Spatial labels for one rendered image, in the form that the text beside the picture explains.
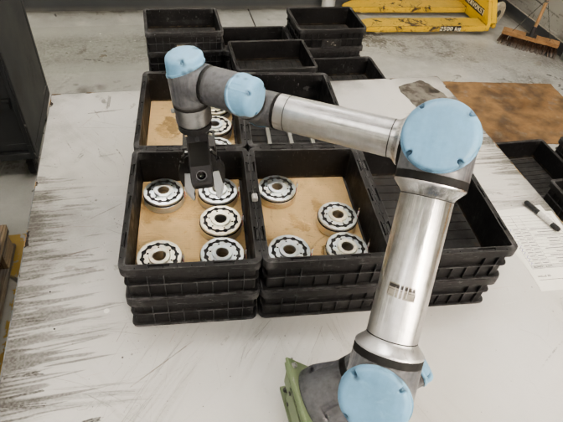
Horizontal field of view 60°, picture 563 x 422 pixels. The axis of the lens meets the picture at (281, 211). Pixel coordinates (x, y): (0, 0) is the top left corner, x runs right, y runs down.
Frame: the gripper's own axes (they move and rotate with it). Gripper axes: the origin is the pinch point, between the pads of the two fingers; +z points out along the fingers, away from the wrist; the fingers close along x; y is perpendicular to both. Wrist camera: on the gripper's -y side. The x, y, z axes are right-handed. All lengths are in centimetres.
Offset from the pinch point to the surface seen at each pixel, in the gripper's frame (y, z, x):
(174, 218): 4.2, 10.2, 9.2
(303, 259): -19.2, 3.1, -20.3
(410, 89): 87, 31, -83
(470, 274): -18, 17, -62
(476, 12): 315, 104, -227
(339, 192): 12.2, 14.5, -35.5
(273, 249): -10.2, 9.6, -14.6
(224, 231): -3.6, 8.6, -3.4
